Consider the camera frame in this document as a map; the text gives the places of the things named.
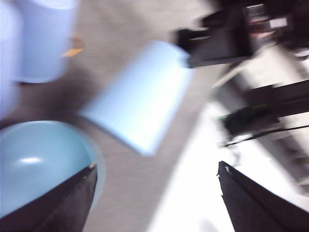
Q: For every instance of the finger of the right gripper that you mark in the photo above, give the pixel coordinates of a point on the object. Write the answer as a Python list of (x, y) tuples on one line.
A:
[(217, 61), (190, 38)]

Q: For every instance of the blue ribbed plastic cup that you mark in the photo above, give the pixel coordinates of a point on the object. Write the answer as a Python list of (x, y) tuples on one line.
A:
[(8, 60), (46, 41), (135, 96)]

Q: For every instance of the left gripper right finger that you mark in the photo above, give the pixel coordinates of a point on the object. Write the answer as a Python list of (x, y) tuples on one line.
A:
[(253, 205)]

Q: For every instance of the black metal frame bar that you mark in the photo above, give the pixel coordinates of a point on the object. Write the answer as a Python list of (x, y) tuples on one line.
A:
[(265, 106)]

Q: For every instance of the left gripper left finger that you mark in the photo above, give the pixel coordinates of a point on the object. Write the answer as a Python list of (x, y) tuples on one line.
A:
[(60, 203)]

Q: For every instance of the light blue ribbed bowl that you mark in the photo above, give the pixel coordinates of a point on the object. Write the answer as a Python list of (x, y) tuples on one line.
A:
[(36, 145)]

